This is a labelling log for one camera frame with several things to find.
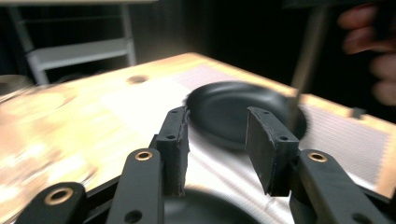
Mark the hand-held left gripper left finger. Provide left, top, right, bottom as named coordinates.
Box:
left=154, top=105, right=191, bottom=198

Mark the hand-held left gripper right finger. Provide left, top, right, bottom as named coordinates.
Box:
left=244, top=105, right=301, bottom=198

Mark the black plate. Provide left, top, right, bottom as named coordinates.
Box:
left=185, top=81, right=307, bottom=150
left=163, top=188, right=262, bottom=224

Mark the silver knife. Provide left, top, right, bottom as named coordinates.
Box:
left=288, top=4, right=328, bottom=132

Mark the grey white striped placemat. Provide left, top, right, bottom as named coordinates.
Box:
left=101, top=63, right=391, bottom=224

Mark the grey round table grommet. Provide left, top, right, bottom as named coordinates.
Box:
left=126, top=74, right=150, bottom=85

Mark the grey tape piece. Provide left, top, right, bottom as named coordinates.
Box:
left=349, top=106, right=368, bottom=119

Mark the white metal stand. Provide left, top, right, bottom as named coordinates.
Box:
left=6, top=3, right=138, bottom=85

